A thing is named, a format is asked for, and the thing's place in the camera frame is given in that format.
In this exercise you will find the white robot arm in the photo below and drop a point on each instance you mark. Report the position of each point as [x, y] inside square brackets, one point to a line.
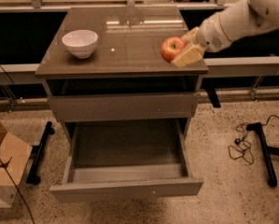
[242, 19]

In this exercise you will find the open grey middle drawer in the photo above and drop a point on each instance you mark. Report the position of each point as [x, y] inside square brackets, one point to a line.
[128, 159]

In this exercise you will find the cardboard box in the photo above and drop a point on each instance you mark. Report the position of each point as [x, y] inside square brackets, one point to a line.
[14, 154]

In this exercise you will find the black floor stand leg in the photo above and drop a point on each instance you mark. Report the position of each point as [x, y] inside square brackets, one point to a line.
[267, 151]
[37, 151]

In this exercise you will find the grey drawer cabinet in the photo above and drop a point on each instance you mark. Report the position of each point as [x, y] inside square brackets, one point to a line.
[127, 58]

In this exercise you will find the grey window rail bench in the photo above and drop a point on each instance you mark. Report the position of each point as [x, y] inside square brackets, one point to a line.
[16, 74]

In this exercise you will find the black right floor stand leg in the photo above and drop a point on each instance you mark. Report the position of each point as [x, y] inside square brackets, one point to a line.
[267, 151]

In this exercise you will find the closed grey top drawer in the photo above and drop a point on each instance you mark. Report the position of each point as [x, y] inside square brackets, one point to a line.
[123, 107]

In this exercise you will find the white ceramic bowl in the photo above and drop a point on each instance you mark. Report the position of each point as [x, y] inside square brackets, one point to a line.
[81, 43]

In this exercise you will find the red apple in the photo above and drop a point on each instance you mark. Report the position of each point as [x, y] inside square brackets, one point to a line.
[171, 47]

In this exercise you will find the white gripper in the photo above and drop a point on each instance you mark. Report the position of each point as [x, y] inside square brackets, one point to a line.
[211, 34]

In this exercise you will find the black left floor stand leg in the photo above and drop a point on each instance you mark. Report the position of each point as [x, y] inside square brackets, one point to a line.
[37, 151]

